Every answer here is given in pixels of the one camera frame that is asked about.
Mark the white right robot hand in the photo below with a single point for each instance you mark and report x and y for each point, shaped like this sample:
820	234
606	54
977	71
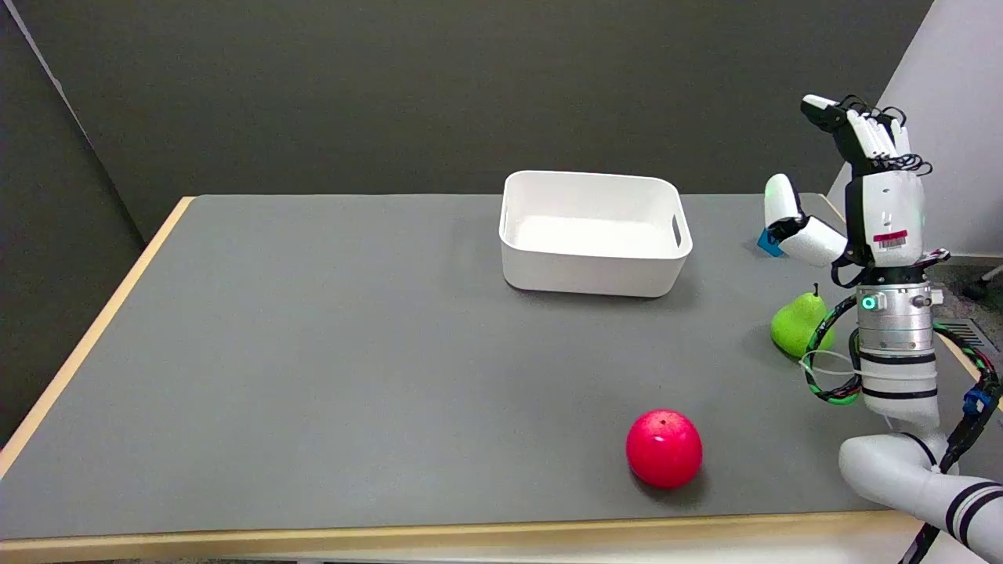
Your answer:
889	211

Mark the red apple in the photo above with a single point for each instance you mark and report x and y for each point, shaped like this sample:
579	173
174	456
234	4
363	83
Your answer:
664	448

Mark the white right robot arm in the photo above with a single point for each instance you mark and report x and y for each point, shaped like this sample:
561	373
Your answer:
909	407

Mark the black chair caster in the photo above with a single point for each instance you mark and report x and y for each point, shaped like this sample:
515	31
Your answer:
977	288

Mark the blue cube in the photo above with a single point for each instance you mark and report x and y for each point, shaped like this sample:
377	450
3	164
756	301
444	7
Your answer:
769	244

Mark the floor vent grille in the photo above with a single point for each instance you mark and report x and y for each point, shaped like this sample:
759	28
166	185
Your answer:
962	335

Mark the green pear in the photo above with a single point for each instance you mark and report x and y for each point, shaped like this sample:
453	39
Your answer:
794	325

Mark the white plastic bin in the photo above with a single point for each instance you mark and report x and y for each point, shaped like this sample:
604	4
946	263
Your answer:
593	233

